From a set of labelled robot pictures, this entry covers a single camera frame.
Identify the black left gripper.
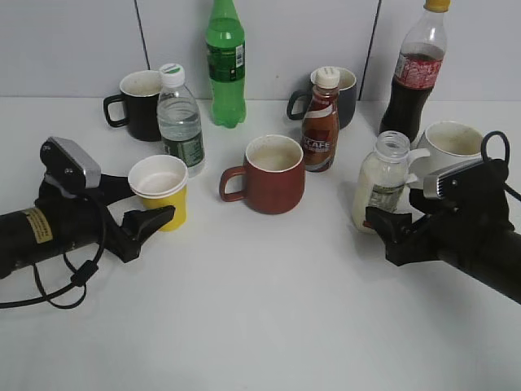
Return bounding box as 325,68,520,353
33,174,175,262

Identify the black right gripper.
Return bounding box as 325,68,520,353
366,159,515,266

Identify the milk bottle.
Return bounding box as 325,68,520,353
352,130,410,234

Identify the yellow paper cup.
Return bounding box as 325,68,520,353
127,155,189,231

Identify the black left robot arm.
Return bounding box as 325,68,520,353
1,174,175,278

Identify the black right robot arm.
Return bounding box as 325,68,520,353
366,159,520,301

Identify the white ceramic mug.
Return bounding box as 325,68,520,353
402,121,484,189

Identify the clear water bottle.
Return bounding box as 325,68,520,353
156,64,205,178

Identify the black mug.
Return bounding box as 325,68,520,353
103,70,162,142

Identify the brown coffee bottle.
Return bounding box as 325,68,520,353
301,66,339,172

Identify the dark grey mug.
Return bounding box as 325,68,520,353
286,67,357,130

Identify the red ceramic mug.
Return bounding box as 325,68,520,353
219,134,305,214

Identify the cola bottle yellow cap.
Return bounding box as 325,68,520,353
379,0,450,142

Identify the green soda bottle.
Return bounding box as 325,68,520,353
205,0,247,129

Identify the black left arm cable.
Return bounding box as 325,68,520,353
0,191,117,310

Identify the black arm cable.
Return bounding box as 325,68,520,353
480,130,521,203
0,191,117,310

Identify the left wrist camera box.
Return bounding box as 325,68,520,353
40,136,102,199

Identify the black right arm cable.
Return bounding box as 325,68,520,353
480,130,521,203

